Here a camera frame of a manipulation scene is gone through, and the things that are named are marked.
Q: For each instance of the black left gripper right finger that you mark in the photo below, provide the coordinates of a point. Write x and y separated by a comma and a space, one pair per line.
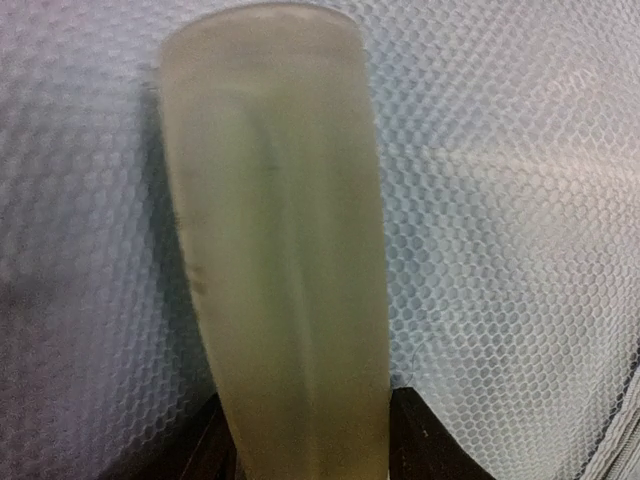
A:
420, 446

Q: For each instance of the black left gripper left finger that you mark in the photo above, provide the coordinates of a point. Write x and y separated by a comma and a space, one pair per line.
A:
203, 450

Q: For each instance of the green hard-shell suitcase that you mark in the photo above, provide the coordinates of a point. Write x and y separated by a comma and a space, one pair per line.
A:
509, 150

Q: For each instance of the translucent green bottle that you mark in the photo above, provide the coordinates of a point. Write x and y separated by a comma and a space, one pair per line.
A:
271, 155

